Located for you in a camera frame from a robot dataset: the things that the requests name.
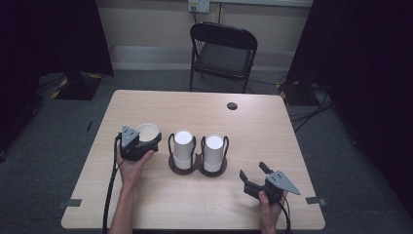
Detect person's left hand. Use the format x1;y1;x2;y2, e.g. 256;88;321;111
115;146;156;191

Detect white wall socket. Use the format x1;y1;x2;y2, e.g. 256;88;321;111
188;0;211;15

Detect dark double cup holder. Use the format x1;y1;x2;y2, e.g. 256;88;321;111
167;132;230;178

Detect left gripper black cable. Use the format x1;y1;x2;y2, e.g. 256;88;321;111
101;135;124;234

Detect dark curtain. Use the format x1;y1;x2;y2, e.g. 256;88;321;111
285;0;413;217
0;0;115;157

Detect black stand base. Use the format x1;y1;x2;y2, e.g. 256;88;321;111
51;71;104;101
277;80;316;107

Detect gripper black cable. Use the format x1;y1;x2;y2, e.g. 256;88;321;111
101;135;124;234
277;194;292;234

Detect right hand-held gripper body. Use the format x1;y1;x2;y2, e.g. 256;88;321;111
243;171;302;207

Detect black folding chair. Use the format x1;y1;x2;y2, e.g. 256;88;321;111
189;21;259;95

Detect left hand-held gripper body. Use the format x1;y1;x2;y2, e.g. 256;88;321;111
115;125;158;163

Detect black floor cables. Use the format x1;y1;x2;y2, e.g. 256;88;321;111
287;82;336;134

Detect stack of white paper cups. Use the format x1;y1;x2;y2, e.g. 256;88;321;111
203;134;226;174
172;130;195;171

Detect person's right hand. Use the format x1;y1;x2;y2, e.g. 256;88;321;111
257;189;290;234

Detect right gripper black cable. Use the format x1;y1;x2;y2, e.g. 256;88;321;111
277;194;292;234

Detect grey tape strip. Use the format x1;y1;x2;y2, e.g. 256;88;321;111
56;198;83;210
305;196;327;207

